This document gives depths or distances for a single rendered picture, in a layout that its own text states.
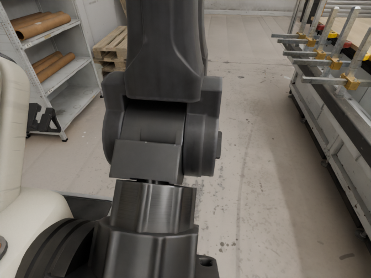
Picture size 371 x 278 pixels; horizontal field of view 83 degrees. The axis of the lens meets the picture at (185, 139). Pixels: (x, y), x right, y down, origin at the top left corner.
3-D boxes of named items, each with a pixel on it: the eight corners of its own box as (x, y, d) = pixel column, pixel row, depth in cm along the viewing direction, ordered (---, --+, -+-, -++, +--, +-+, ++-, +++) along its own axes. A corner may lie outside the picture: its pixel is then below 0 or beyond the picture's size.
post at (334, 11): (307, 74, 175) (334, 6, 143) (306, 72, 177) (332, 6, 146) (312, 74, 175) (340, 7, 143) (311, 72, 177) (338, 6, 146)
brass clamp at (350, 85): (345, 90, 122) (350, 81, 119) (336, 79, 132) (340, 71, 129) (357, 90, 122) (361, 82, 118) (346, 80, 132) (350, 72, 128)
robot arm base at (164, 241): (30, 304, 13) (223, 337, 12) (59, 174, 15) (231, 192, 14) (97, 256, 22) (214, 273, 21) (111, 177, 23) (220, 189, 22)
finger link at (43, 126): (47, 120, 62) (21, 103, 53) (70, 119, 61) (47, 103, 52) (41, 142, 59) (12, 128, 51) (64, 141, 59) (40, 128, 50)
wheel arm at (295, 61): (291, 65, 144) (293, 59, 141) (290, 63, 147) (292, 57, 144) (359, 68, 140) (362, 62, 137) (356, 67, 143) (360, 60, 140)
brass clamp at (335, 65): (330, 69, 140) (334, 62, 136) (323, 62, 150) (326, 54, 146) (340, 70, 139) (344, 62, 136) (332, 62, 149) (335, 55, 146)
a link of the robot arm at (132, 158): (105, 197, 16) (174, 206, 16) (126, 76, 18) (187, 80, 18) (140, 192, 25) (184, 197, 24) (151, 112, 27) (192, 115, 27)
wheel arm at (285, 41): (277, 44, 182) (278, 38, 179) (276, 42, 185) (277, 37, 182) (329, 46, 178) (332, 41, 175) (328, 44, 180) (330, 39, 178)
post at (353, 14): (320, 83, 154) (355, 6, 122) (318, 80, 156) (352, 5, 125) (325, 83, 153) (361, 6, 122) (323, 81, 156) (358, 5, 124)
